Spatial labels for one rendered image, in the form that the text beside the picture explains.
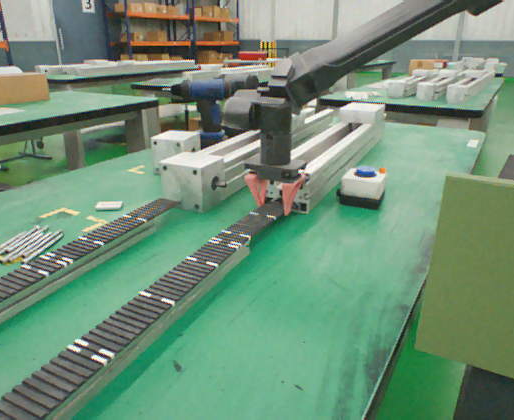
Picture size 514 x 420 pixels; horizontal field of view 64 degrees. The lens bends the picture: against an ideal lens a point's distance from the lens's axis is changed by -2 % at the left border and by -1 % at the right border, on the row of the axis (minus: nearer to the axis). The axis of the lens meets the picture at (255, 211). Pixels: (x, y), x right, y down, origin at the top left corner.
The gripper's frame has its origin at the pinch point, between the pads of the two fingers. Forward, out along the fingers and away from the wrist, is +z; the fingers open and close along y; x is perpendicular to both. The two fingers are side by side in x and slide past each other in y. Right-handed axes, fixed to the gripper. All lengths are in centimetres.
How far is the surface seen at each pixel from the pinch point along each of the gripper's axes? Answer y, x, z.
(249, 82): 34, -57, -18
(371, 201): -15.7, -13.3, 0.5
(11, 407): 1, 54, -1
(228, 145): 21.1, -19.8, -5.9
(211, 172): 13.9, -0.1, -5.2
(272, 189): 2.8, -5.3, -1.7
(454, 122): -26, -185, 10
